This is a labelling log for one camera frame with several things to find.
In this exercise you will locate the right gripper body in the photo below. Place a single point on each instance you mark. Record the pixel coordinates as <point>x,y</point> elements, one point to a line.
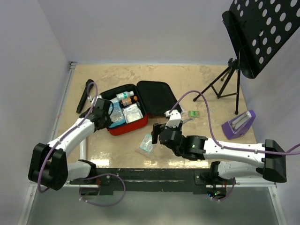
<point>158,127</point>

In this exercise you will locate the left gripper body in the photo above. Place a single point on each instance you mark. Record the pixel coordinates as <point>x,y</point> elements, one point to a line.
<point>107,122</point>

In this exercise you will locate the blue mask package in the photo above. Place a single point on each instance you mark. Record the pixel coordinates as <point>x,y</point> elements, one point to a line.
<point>116,114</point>

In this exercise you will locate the bandage plasters bag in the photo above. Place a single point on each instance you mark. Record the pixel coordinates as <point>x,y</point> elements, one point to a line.
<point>146,143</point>

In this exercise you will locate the amber bottle orange cap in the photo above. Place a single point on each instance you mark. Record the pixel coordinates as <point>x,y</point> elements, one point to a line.
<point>128,101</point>

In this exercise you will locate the green wind oil box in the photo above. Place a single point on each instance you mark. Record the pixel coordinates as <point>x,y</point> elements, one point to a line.
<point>193,114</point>

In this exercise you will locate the white medicine bottle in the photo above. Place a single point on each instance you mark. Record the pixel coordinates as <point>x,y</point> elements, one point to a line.
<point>124,95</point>

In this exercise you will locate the white gauze pad packet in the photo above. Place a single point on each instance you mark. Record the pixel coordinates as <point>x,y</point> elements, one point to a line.
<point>132,113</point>

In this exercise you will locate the red medicine kit case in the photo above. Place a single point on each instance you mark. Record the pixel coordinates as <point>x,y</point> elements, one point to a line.
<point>154,98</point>

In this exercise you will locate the black handled scissors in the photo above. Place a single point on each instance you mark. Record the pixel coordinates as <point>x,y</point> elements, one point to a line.
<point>187,120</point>

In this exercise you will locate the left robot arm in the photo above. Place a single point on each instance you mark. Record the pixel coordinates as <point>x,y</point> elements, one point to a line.
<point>49,167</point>

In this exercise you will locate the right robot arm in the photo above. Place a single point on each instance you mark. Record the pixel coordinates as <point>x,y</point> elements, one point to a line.
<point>230,160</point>

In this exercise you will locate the black microphone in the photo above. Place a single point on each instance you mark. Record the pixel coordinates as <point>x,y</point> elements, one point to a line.
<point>84,96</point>

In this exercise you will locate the purple box device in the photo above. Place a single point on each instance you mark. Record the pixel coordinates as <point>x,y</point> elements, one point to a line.
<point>239,126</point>

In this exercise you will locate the black music stand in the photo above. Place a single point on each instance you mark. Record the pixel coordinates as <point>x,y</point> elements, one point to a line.
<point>257,30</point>

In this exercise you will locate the aluminium left rail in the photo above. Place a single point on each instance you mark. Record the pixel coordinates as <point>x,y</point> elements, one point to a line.
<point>60,111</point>

